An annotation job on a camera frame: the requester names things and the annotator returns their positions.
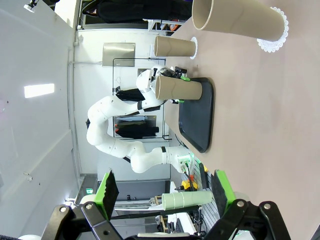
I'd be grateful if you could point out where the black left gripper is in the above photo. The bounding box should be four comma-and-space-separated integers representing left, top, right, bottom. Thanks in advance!
163, 66, 191, 104

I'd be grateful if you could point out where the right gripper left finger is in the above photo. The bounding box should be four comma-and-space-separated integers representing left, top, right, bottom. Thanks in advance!
45, 169, 126, 240

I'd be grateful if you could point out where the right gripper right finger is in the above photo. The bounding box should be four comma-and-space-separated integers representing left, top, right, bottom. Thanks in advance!
201, 169, 292, 240

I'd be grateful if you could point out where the tall tan cup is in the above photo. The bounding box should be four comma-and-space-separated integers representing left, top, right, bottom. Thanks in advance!
155, 75, 203, 101
191, 0, 287, 43
153, 35, 197, 59

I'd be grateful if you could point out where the white doily coaster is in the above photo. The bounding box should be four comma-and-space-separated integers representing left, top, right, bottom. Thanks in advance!
256, 6, 290, 54
190, 36, 199, 61

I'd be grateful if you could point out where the stack of pale green cups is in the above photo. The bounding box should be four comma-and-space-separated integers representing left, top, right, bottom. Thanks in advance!
161, 190, 214, 211

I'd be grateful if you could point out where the yellow emergency stop box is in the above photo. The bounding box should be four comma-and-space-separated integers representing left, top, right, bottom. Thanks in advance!
180, 179, 199, 191

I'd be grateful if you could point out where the black plastic tray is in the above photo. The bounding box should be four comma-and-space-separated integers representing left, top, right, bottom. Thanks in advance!
178, 77, 216, 154

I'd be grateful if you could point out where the long thin black rod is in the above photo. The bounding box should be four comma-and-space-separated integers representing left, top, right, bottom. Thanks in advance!
110, 204, 202, 221

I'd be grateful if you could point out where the white shelf unit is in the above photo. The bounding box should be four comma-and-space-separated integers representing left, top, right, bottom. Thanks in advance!
147, 18, 187, 33

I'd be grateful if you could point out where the rectangular ceiling light panel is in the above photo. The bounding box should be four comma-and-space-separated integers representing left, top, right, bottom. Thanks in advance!
23, 83, 56, 99

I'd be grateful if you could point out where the aluminium extrusion frame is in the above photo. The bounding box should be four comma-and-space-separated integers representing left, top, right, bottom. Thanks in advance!
188, 159, 216, 226

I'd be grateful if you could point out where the steel wall panel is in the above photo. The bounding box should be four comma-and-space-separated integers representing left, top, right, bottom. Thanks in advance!
102, 42, 137, 68

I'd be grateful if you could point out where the ceiling mounted camera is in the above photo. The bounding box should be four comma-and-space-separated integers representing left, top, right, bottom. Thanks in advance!
23, 0, 38, 12

